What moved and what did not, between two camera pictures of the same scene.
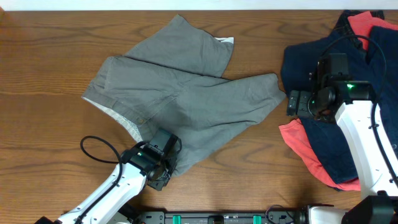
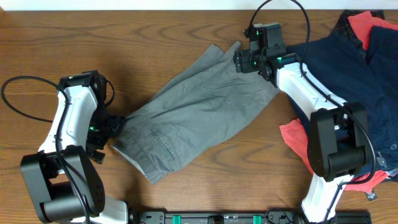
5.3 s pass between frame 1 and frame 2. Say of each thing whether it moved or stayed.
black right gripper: moved
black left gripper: moved
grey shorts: moved
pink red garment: stayed
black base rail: stayed
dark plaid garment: stayed
